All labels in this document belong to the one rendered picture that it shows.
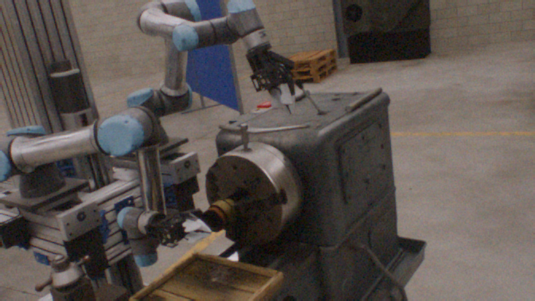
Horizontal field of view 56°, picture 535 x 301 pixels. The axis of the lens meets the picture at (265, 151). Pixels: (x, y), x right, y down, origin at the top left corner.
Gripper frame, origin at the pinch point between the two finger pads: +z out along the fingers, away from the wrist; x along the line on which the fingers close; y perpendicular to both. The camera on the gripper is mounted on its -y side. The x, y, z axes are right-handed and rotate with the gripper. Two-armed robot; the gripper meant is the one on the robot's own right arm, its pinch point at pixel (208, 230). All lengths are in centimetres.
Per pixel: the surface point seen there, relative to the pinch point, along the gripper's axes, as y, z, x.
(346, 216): -49, 17, -16
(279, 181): -21.7, 10.9, 7.3
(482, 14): -1016, -175, -49
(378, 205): -71, 18, -22
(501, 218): -242, 24, -108
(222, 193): -13.0, -4.8, 5.4
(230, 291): 0.1, 3.6, -19.1
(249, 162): -19.3, 2.8, 14.0
